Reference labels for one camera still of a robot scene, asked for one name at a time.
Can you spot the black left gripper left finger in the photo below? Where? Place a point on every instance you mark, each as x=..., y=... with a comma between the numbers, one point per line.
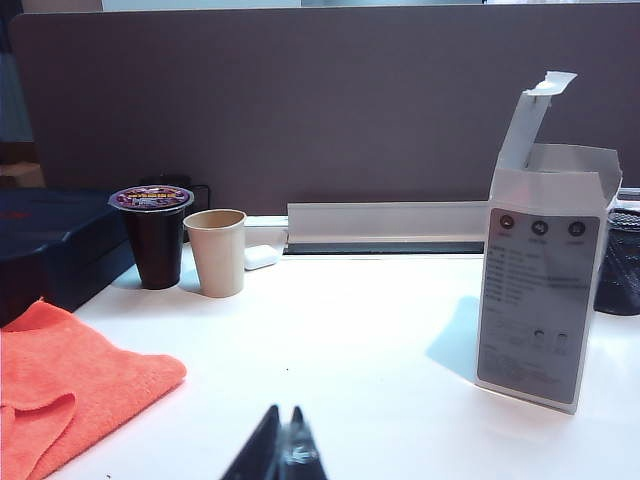
x=260, y=450

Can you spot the dark cup with foil lid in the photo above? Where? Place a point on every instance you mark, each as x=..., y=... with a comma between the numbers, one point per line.
x=155, y=245

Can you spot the white earbuds case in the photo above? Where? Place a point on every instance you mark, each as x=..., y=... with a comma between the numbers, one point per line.
x=260, y=257

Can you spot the orange microfiber cloth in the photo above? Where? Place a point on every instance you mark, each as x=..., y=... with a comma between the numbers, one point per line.
x=75, y=385

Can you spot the dark blue flat case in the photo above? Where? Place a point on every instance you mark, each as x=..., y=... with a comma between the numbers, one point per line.
x=55, y=240

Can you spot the white mask box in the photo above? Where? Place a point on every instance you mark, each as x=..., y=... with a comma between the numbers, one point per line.
x=535, y=300

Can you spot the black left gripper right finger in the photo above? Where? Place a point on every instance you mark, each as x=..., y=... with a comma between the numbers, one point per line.
x=302, y=450

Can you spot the brown desk partition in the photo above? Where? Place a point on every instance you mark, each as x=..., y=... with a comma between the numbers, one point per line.
x=320, y=110

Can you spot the beige paper cup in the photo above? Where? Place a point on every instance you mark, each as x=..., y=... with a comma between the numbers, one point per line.
x=217, y=255

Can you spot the black mesh pen holder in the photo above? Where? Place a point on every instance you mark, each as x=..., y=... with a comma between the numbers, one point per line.
x=622, y=260

